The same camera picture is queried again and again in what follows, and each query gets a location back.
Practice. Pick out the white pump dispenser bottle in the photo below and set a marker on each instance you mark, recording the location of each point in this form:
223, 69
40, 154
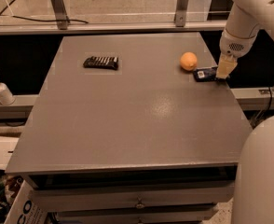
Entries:
6, 96

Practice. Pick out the metal guard rail frame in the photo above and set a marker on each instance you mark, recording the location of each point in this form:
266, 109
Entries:
40, 17

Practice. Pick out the grey drawer cabinet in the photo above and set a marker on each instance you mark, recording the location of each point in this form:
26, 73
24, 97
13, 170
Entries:
143, 144

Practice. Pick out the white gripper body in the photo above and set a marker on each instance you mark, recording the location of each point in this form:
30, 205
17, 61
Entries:
233, 46

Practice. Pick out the black striped snack bar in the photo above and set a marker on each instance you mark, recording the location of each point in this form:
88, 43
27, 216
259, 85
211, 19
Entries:
101, 62

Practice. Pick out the orange fruit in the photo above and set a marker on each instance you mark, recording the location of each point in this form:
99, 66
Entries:
189, 61

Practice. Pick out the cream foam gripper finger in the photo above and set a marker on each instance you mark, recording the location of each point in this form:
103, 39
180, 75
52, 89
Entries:
227, 63

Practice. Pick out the blue rxbar blueberry wrapper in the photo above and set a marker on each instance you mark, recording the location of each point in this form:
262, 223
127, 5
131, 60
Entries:
205, 74

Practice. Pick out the white cardboard box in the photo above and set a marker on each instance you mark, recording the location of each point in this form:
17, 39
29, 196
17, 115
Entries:
24, 210

